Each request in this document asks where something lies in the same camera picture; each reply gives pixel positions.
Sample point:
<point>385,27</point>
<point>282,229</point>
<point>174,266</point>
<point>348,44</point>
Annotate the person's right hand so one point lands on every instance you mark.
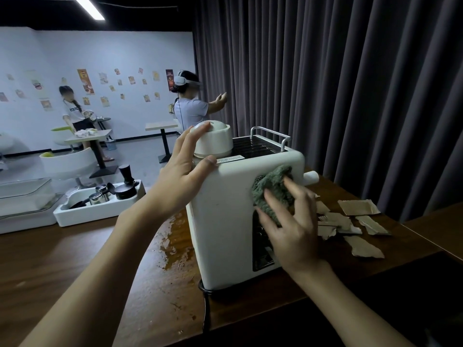
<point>298,238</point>

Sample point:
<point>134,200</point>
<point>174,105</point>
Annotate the person's left hand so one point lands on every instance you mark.
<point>173,184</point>

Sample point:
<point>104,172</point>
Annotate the person's right middle finger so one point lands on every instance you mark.
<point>298,193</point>

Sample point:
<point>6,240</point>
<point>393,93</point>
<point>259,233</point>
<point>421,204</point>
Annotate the person's left thumb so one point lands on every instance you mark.
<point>203,169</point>

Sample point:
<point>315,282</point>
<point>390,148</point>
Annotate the person's right thumb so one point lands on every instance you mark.
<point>267,231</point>

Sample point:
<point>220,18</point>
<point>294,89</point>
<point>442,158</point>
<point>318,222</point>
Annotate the green cleaning cloth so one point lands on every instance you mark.
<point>269,189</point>

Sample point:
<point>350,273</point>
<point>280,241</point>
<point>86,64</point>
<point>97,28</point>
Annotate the white coffee machine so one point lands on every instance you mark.
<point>224,227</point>

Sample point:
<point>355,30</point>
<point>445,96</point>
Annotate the person's left forearm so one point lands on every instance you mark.
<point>97,278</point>

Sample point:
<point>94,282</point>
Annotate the person's right forearm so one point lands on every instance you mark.
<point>343,307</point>

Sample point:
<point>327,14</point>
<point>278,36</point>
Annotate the white round machine cap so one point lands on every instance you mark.
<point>217,139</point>

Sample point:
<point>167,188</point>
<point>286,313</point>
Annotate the square table with black leg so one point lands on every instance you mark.
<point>92,140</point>
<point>162,131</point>

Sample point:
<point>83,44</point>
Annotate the pile of torn cardboard pieces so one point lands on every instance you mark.
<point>358,220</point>

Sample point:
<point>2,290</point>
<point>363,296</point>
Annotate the black coffee tamper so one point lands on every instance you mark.
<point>126,186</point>

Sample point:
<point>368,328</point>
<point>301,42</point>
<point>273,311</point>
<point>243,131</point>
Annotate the white headset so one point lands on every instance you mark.
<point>184,80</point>

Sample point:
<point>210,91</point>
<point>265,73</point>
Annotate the blue waste bin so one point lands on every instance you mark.
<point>111,144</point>

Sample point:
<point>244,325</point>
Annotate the steel milk jug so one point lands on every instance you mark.
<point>99,194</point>

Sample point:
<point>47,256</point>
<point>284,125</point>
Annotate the grey curtain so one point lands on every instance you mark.
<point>343,86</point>

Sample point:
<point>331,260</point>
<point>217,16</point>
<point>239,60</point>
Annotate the white tool tray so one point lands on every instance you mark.
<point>90,215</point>

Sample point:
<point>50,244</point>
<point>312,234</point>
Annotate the white cloth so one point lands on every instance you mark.
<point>86,132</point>

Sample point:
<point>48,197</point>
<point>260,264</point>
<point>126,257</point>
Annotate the white chair with green cushion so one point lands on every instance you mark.
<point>62,135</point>
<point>68,164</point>

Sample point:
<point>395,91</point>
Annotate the clear plastic container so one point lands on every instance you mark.
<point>25,198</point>

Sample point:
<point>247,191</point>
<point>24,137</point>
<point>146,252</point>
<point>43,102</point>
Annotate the ceiling light strip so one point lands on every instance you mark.
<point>89,7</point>

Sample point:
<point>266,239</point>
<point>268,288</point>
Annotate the group of wall posters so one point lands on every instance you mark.
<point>86,83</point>

